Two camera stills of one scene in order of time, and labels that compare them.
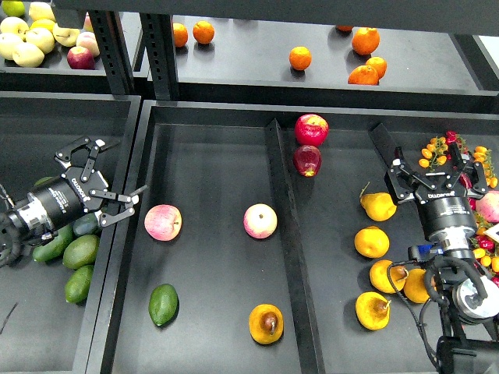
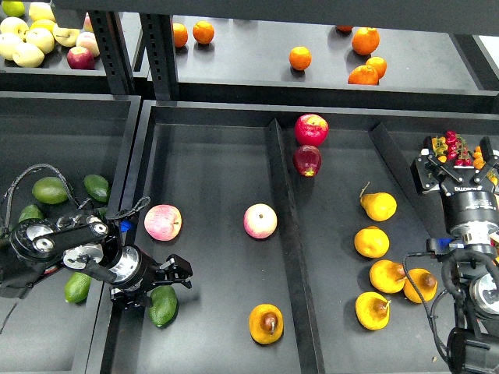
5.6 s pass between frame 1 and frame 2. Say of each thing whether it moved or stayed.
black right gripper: moved
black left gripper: moved
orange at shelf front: stayed
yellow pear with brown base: stayed
